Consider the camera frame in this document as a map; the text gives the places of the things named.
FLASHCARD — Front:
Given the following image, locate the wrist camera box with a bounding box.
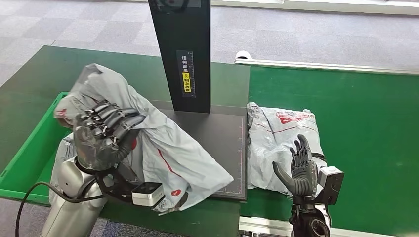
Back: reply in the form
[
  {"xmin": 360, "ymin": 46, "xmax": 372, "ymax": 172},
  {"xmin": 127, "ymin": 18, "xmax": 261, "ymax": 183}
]
[
  {"xmin": 131, "ymin": 182, "xmax": 166, "ymax": 208},
  {"xmin": 317, "ymin": 165, "xmax": 345, "ymax": 206}
]

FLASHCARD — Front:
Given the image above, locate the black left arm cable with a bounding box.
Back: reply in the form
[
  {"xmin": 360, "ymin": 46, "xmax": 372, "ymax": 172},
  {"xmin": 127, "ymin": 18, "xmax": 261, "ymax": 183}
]
[{"xmin": 14, "ymin": 181, "xmax": 105, "ymax": 237}]

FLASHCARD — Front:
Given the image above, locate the green plastic crate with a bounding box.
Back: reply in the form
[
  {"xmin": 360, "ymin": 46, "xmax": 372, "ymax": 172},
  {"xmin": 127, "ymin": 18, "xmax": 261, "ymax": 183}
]
[{"xmin": 0, "ymin": 91, "xmax": 76, "ymax": 206}]

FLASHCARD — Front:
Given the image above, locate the grey package small red logo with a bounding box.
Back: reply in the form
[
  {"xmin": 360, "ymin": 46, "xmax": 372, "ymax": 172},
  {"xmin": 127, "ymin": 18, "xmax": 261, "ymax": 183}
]
[{"xmin": 48, "ymin": 132, "xmax": 78, "ymax": 205}]

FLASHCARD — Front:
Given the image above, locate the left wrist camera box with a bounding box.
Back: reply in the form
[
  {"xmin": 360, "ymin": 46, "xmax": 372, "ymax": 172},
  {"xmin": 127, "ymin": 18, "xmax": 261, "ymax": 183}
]
[{"xmin": 131, "ymin": 182, "xmax": 166, "ymax": 208}]

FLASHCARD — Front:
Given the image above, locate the grey package red stripe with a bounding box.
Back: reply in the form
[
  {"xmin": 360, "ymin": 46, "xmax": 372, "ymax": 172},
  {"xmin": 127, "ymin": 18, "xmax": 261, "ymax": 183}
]
[{"xmin": 246, "ymin": 102, "xmax": 328, "ymax": 197}]

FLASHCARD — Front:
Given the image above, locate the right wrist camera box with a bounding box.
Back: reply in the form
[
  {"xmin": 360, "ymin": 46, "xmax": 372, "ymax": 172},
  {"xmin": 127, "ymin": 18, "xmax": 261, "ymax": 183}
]
[{"xmin": 317, "ymin": 165, "xmax": 345, "ymax": 206}]

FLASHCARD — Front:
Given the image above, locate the black yellow label sticker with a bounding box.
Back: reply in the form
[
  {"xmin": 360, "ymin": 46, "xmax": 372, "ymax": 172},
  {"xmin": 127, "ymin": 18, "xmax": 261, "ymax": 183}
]
[{"xmin": 176, "ymin": 50, "xmax": 196, "ymax": 98}]

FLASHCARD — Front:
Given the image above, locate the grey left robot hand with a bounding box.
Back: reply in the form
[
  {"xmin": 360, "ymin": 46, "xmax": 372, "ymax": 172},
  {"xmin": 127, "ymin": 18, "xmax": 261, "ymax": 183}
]
[{"xmin": 72, "ymin": 99, "xmax": 146, "ymax": 172}]

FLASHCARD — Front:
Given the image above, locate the aluminium conveyor frame rail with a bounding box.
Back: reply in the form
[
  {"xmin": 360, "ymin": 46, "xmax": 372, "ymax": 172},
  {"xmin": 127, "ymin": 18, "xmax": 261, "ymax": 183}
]
[{"xmin": 238, "ymin": 216, "xmax": 400, "ymax": 237}]

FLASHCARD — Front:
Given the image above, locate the black inbound scanner machine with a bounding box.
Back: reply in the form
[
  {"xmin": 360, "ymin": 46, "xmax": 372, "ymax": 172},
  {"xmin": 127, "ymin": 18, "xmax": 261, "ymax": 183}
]
[{"xmin": 147, "ymin": 0, "xmax": 248, "ymax": 202}]

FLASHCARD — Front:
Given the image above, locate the green conveyor belt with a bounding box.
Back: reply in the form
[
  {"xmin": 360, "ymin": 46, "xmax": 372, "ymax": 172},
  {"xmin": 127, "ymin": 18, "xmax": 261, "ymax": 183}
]
[{"xmin": 240, "ymin": 66, "xmax": 419, "ymax": 237}]

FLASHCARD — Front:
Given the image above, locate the aluminium conveyor side rail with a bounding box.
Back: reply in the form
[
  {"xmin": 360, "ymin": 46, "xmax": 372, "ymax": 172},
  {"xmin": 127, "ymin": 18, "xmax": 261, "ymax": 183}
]
[{"xmin": 234, "ymin": 58, "xmax": 419, "ymax": 75}]

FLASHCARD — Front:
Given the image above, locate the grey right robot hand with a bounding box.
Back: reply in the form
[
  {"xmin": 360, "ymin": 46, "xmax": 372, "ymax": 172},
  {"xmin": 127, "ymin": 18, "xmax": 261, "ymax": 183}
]
[{"xmin": 272, "ymin": 134, "xmax": 319, "ymax": 198}]

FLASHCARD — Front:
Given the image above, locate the white low ledge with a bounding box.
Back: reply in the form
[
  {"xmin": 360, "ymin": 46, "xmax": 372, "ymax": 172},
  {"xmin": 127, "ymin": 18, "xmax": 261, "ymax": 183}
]
[{"xmin": 104, "ymin": 0, "xmax": 419, "ymax": 16}]

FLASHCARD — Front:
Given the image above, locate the grey package large red print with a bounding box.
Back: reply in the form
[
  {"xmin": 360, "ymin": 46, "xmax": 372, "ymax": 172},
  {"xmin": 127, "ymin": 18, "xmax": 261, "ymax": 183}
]
[{"xmin": 54, "ymin": 63, "xmax": 235, "ymax": 217}]

